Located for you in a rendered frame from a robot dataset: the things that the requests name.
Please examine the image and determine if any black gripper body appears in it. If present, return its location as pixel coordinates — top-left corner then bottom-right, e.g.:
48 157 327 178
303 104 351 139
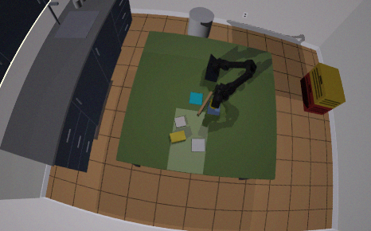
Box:
211 84 220 108

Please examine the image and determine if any yellow rectangular block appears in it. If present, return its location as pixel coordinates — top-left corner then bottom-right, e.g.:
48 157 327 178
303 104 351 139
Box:
170 131 186 143

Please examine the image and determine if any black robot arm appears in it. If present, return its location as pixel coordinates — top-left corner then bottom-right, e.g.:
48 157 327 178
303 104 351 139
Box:
211 58 256 104

